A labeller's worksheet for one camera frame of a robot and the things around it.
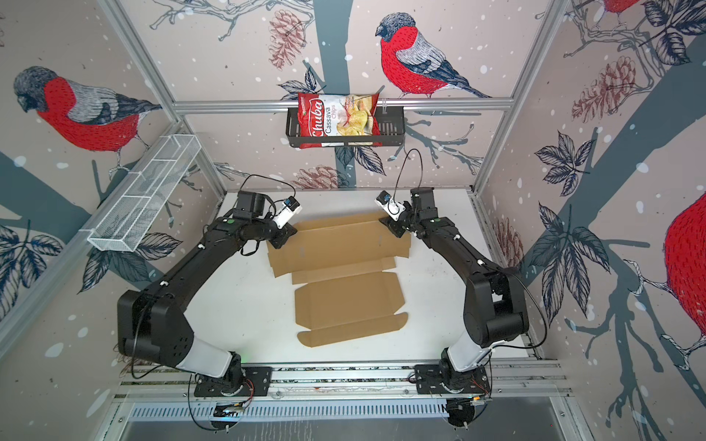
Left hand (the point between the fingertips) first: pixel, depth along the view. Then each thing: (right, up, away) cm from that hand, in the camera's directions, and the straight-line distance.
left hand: (297, 223), depth 85 cm
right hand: (+29, +4, +5) cm, 29 cm away
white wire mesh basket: (-43, +8, -7) cm, 44 cm away
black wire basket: (+31, +35, +10) cm, 48 cm away
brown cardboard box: (+14, -16, +7) cm, 23 cm away
